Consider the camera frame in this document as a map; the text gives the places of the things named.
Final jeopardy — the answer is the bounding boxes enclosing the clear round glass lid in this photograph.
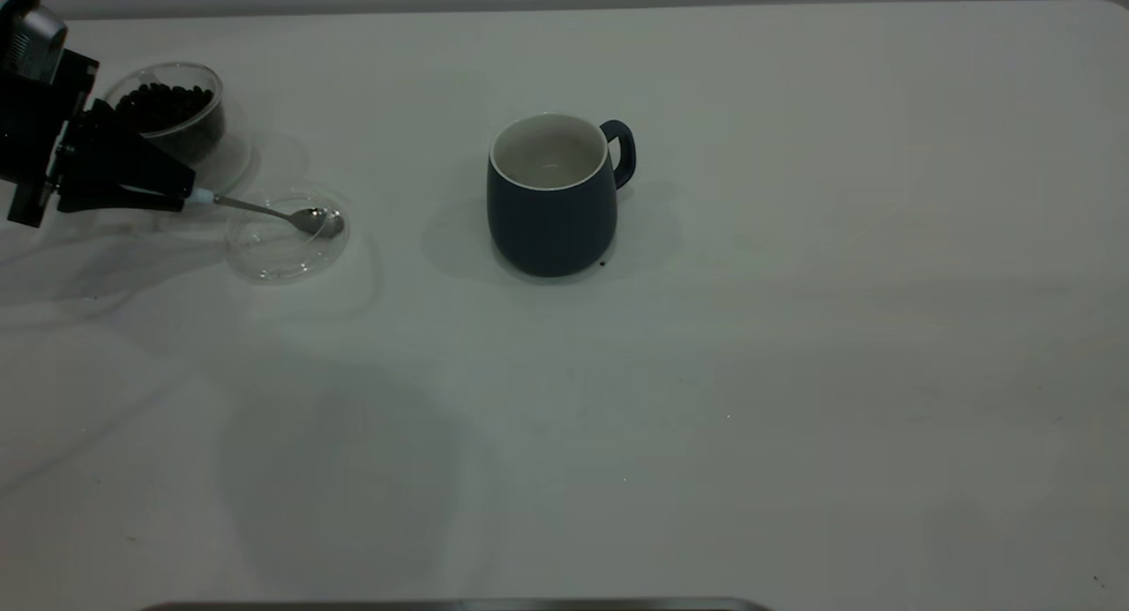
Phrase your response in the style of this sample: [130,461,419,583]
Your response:
[225,190,351,284]

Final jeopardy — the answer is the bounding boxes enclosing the clear double-wall glass cup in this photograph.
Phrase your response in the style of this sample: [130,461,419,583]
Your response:
[101,62,255,197]

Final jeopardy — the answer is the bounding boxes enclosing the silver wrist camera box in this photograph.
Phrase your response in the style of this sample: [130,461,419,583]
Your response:
[0,0,69,85]

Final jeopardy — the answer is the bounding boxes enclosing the dark coffee beans pile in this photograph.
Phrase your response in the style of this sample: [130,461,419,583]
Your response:
[115,82,227,164]

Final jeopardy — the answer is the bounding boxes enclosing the metal spoon light blue handle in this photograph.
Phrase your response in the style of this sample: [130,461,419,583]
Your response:
[183,188,346,240]

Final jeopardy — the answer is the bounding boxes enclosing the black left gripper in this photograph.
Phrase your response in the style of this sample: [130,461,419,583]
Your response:
[0,51,196,229]

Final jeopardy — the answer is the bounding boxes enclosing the dark grey ceramic mug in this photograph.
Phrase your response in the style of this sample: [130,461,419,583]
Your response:
[487,112,637,279]

